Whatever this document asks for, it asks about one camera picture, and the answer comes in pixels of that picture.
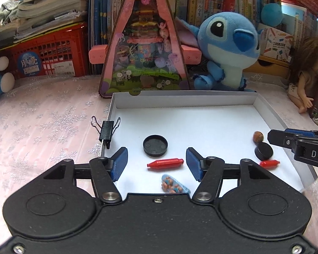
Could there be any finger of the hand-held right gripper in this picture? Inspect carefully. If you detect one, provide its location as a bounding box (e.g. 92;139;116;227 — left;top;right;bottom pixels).
268;129;299;150
285;128;318;145

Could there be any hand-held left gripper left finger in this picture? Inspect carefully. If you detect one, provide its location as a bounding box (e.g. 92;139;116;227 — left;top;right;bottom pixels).
42;147;129;204

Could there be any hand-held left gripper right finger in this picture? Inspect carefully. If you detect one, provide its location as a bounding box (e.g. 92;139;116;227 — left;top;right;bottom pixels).
186;147;271;204

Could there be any black flat-topped round cap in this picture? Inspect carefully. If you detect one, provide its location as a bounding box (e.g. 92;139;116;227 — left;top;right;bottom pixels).
255;142;273;162

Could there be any blue oval figure charm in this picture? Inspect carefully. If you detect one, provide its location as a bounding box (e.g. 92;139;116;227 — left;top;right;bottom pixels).
161;174;191;194

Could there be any small black round cap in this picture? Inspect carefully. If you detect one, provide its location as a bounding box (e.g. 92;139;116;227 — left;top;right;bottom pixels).
143;135;168;157

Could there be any white cardboard box tray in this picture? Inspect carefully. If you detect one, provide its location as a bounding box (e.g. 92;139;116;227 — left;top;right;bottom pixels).
106;90;317;194

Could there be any small black binder clip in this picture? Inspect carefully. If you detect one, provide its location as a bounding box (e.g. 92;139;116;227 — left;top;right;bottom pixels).
91;116;121;149

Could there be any brown-haired doll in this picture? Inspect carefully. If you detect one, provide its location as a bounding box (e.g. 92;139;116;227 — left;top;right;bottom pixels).
287;36;318;115

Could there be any wooden desktop drawer shelf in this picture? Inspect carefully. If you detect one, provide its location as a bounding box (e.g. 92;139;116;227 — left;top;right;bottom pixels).
243;55;292;80

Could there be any pink snowflake tablecloth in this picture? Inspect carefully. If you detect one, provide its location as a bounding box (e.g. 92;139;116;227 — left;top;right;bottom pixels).
0;71;318;245

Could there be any white illustrated printer box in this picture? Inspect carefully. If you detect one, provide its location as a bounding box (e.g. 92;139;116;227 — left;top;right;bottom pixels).
260;26;293;63

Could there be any pink triangular toy house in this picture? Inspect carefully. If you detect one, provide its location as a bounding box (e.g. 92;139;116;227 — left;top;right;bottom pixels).
89;0;203;99

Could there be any blue alien plush toy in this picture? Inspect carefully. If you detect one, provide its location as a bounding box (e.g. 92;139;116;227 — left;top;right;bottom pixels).
175;11;264;92

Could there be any blue fuzzy ball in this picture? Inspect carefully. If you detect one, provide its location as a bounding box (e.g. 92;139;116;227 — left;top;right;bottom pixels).
261;3;284;28

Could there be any row of books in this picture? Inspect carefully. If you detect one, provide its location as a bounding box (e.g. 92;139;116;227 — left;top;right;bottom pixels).
89;0;318;59

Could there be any stack of papers and books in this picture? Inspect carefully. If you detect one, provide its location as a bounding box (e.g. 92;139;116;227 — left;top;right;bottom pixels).
0;0;89;48

